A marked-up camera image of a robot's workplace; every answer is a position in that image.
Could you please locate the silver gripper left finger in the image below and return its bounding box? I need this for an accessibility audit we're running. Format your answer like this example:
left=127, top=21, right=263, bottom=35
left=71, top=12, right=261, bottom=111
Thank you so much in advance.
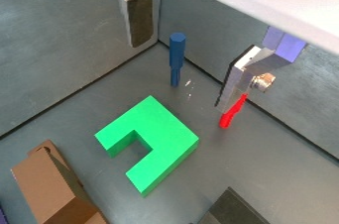
left=120, top=0, right=154, bottom=48

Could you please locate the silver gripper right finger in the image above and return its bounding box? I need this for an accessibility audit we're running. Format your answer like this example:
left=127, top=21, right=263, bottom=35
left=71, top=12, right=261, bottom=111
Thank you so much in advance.
left=215, top=27, right=306, bottom=113

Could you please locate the green U-shaped block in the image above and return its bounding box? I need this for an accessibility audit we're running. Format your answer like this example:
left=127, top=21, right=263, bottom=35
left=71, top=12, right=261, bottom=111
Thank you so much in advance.
left=95, top=96, right=199, bottom=196

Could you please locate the black angled fixture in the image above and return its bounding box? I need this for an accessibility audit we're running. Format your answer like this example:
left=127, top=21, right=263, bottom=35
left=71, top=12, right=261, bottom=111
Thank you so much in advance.
left=198, top=187, right=270, bottom=224

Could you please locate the purple board with cross slot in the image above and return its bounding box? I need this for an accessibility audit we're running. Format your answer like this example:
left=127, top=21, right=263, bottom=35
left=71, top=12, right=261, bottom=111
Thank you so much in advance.
left=0, top=206, right=10, bottom=224

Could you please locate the red peg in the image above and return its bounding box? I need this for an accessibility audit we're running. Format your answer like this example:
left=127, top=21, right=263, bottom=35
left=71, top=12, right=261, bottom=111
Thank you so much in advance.
left=219, top=94, right=249, bottom=129

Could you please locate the blue peg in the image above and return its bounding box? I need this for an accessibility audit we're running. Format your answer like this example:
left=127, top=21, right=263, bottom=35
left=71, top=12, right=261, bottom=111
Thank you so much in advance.
left=170, top=33, right=186, bottom=87

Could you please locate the brown T-shaped block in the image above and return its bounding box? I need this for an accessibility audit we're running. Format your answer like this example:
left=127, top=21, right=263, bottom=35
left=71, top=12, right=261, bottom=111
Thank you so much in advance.
left=11, top=140, right=108, bottom=224

